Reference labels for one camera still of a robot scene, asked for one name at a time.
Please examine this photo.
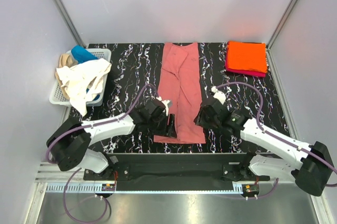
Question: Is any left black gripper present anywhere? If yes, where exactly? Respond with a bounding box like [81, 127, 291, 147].
[148, 113, 177, 139]

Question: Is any salmon pink t-shirt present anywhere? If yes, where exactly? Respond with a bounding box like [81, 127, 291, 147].
[154, 43, 205, 144]

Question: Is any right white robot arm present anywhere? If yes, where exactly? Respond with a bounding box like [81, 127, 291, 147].
[194, 97, 334, 197]

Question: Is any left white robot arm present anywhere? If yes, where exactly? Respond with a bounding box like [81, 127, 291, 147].
[46, 98, 177, 180]

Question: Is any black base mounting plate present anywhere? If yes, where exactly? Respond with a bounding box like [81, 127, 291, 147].
[84, 153, 256, 193]

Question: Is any folded orange t-shirt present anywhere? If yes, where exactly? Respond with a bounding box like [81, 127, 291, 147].
[225, 41, 267, 74]

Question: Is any white plastic laundry basket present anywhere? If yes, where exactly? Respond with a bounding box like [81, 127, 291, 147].
[49, 48, 111, 107]

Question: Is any white t-shirt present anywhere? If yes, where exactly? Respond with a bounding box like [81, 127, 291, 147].
[56, 59, 112, 116]

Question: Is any blue t-shirt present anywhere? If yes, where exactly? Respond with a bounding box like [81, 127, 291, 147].
[71, 45, 98, 64]

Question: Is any beige t-shirt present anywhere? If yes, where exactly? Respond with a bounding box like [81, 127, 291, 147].
[55, 53, 78, 91]

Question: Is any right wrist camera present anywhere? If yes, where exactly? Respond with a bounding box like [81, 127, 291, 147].
[211, 86, 226, 105]

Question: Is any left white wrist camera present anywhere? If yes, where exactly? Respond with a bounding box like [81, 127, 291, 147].
[156, 96, 172, 116]

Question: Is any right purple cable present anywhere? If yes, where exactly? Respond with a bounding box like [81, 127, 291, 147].
[212, 82, 337, 200]

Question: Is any purple cable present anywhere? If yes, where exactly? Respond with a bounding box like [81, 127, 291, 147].
[45, 83, 162, 223]
[212, 82, 337, 200]

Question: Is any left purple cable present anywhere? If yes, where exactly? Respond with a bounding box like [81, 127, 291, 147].
[45, 83, 162, 223]

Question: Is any white slotted cable duct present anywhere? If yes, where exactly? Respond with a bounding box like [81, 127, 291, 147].
[46, 183, 260, 193]

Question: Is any right aluminium frame post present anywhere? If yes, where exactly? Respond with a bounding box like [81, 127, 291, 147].
[266, 0, 299, 50]

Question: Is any aluminium frame post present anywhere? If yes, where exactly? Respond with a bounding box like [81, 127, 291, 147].
[53, 0, 86, 47]
[266, 0, 299, 50]

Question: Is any left aluminium frame post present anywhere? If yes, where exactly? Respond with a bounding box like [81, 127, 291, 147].
[53, 0, 86, 47]

